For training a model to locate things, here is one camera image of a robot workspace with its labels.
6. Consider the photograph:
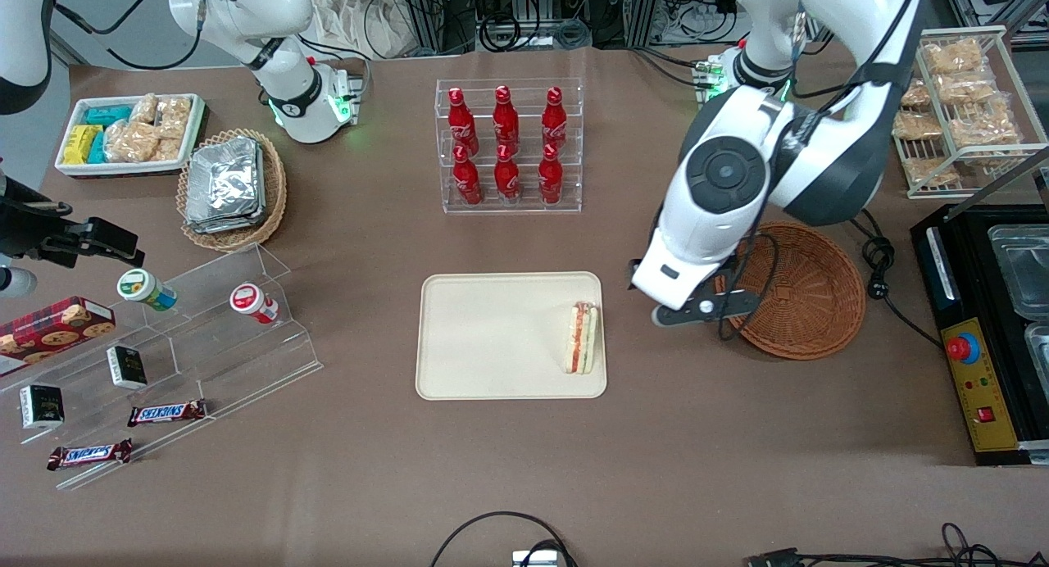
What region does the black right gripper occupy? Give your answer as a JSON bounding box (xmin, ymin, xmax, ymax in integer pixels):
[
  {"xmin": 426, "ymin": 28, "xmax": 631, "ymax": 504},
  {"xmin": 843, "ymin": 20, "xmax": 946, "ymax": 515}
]
[{"xmin": 0, "ymin": 176, "xmax": 146, "ymax": 266}]

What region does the triangular sandwich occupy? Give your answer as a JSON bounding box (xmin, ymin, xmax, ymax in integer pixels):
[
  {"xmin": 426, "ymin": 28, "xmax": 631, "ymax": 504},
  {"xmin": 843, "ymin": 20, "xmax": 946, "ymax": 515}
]
[{"xmin": 563, "ymin": 302, "xmax": 602, "ymax": 376}]

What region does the white snack tray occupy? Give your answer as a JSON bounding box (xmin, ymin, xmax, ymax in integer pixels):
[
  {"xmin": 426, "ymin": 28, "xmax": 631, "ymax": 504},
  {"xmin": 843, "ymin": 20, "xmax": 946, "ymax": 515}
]
[{"xmin": 55, "ymin": 93, "xmax": 207, "ymax": 178}]

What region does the beige plastic tray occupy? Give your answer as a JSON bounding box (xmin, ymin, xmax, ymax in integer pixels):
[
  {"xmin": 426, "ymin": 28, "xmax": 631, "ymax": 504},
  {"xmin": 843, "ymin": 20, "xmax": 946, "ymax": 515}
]
[{"xmin": 415, "ymin": 271, "xmax": 608, "ymax": 401}]

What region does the tan wicker basket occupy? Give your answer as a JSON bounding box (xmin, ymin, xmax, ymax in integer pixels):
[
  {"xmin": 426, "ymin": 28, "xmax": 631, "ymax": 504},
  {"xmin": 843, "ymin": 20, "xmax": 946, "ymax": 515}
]
[{"xmin": 176, "ymin": 128, "xmax": 288, "ymax": 252}]

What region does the brown wicker basket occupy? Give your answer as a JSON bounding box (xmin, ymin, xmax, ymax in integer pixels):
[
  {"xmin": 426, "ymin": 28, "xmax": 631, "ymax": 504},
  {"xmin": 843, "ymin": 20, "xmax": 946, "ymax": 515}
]
[{"xmin": 715, "ymin": 221, "xmax": 867, "ymax": 361}]

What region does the green lid yogurt cup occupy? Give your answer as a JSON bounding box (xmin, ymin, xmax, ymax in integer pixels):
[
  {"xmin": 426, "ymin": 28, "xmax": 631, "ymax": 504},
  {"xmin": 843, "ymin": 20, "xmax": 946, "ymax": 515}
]
[{"xmin": 116, "ymin": 268, "xmax": 179, "ymax": 312}]

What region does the yellow snack packet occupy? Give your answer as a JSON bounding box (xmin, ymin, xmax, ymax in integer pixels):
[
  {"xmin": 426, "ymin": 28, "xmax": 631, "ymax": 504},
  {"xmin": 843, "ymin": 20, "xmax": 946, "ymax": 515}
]
[{"xmin": 63, "ymin": 125, "xmax": 104, "ymax": 166}]

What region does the silver foil pack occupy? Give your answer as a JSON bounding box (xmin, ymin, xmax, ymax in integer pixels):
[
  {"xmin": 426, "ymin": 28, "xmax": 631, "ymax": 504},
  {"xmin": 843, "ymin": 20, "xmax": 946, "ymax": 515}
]
[
  {"xmin": 187, "ymin": 138, "xmax": 263, "ymax": 222},
  {"xmin": 184, "ymin": 211, "xmax": 266, "ymax": 235}
]

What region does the red cookie box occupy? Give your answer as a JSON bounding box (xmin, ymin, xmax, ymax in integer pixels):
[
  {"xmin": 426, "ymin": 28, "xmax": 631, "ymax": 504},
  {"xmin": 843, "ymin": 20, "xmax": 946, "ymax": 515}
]
[{"xmin": 0, "ymin": 296, "xmax": 117, "ymax": 379}]

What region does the small black box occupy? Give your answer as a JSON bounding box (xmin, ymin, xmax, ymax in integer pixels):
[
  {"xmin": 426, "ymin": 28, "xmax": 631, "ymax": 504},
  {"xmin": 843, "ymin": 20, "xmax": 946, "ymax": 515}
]
[
  {"xmin": 107, "ymin": 345, "xmax": 149, "ymax": 391},
  {"xmin": 19, "ymin": 384, "xmax": 66, "ymax": 431}
]

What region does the red cola bottle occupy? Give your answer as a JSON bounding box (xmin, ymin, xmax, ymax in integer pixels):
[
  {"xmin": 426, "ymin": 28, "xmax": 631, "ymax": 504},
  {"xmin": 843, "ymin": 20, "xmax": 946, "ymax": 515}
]
[
  {"xmin": 494, "ymin": 145, "xmax": 522, "ymax": 204},
  {"xmin": 452, "ymin": 145, "xmax": 484, "ymax": 206},
  {"xmin": 493, "ymin": 85, "xmax": 520, "ymax": 152},
  {"xmin": 447, "ymin": 88, "xmax": 479, "ymax": 155},
  {"xmin": 538, "ymin": 143, "xmax": 565, "ymax": 206},
  {"xmin": 541, "ymin": 86, "xmax": 569, "ymax": 151}
]

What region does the clear acrylic stepped display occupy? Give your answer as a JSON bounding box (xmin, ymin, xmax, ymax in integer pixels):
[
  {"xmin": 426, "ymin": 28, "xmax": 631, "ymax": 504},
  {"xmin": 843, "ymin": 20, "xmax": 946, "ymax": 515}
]
[{"xmin": 0, "ymin": 243, "xmax": 324, "ymax": 492}]

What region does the clear acrylic bottle rack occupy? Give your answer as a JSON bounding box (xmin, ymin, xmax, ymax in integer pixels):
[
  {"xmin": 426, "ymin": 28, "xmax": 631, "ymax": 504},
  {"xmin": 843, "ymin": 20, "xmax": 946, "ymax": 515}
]
[{"xmin": 435, "ymin": 78, "xmax": 584, "ymax": 215}]

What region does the red lid yogurt cup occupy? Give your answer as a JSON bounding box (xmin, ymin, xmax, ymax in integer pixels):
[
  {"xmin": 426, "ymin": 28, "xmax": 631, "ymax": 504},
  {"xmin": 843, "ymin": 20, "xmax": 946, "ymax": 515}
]
[{"xmin": 229, "ymin": 283, "xmax": 281, "ymax": 325}]

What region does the Snickers chocolate bar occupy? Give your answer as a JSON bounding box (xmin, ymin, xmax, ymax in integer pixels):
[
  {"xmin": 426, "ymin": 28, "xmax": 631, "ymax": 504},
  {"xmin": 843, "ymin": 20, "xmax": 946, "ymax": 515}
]
[
  {"xmin": 47, "ymin": 438, "xmax": 134, "ymax": 472},
  {"xmin": 127, "ymin": 399, "xmax": 208, "ymax": 429}
]

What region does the white cloth bag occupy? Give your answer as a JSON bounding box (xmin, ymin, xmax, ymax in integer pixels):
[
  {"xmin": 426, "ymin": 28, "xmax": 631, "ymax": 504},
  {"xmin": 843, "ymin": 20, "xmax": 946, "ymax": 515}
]
[{"xmin": 310, "ymin": 0, "xmax": 416, "ymax": 61}]

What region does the black sealing machine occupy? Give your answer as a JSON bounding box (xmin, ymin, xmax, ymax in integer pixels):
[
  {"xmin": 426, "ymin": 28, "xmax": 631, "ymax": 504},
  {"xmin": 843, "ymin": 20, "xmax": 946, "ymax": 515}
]
[{"xmin": 910, "ymin": 202, "xmax": 1049, "ymax": 466}]

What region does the yellow control panel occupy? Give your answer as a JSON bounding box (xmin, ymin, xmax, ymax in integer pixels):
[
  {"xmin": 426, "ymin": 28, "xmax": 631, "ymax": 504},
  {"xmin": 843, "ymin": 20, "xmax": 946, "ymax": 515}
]
[{"xmin": 940, "ymin": 316, "xmax": 1022, "ymax": 454}]

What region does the clear metal food container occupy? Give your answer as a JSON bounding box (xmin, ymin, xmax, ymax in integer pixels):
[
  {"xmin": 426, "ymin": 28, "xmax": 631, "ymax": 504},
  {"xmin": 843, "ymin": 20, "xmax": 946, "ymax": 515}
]
[{"xmin": 987, "ymin": 223, "xmax": 1049, "ymax": 388}]

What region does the grey metal bar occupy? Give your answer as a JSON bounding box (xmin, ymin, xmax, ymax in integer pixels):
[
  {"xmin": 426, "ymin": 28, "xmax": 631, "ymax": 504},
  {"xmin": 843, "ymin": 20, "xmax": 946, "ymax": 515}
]
[{"xmin": 967, "ymin": 144, "xmax": 1049, "ymax": 201}]

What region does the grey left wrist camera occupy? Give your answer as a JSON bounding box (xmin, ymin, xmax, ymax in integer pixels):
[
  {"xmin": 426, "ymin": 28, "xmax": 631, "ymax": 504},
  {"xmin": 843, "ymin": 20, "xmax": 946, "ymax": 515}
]
[{"xmin": 652, "ymin": 289, "xmax": 763, "ymax": 329}]

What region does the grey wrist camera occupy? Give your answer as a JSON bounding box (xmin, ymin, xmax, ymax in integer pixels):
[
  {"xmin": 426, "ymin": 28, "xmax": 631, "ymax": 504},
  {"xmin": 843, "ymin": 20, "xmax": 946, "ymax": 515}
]
[
  {"xmin": 652, "ymin": 289, "xmax": 763, "ymax": 329},
  {"xmin": 0, "ymin": 266, "xmax": 39, "ymax": 299}
]

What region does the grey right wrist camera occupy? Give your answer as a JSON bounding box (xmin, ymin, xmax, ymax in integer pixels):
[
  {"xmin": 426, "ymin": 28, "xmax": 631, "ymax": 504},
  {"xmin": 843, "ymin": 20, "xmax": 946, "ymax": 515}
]
[{"xmin": 0, "ymin": 266, "xmax": 39, "ymax": 299}]

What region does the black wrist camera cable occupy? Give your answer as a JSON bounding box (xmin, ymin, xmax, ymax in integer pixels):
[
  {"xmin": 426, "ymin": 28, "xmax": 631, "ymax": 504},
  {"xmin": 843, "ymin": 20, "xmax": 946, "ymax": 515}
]
[{"xmin": 716, "ymin": 0, "xmax": 925, "ymax": 343}]

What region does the black power cable with plug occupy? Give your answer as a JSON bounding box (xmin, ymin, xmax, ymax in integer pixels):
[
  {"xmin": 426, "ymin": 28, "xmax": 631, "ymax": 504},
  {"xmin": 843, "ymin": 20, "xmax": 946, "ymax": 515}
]
[{"xmin": 852, "ymin": 210, "xmax": 945, "ymax": 348}]

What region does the aluminium frame post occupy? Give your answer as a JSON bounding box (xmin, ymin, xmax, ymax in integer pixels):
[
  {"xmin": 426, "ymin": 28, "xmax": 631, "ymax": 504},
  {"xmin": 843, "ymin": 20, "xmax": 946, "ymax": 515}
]
[
  {"xmin": 397, "ymin": 0, "xmax": 448, "ymax": 57},
  {"xmin": 621, "ymin": 0, "xmax": 666, "ymax": 48}
]

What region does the black looped cable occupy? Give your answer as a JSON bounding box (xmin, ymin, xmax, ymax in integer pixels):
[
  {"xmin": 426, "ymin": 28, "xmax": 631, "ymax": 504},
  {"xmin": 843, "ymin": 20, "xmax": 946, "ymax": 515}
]
[{"xmin": 429, "ymin": 511, "xmax": 579, "ymax": 567}]

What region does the black cable with connector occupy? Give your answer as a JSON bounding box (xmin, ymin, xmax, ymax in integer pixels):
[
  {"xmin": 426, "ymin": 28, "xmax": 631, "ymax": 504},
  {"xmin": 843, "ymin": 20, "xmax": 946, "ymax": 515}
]
[{"xmin": 746, "ymin": 522, "xmax": 1049, "ymax": 567}]

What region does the white wire basket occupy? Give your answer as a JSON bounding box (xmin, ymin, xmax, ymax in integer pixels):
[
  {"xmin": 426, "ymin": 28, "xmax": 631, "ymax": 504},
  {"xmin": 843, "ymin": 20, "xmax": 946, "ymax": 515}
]
[{"xmin": 892, "ymin": 25, "xmax": 1049, "ymax": 200}]

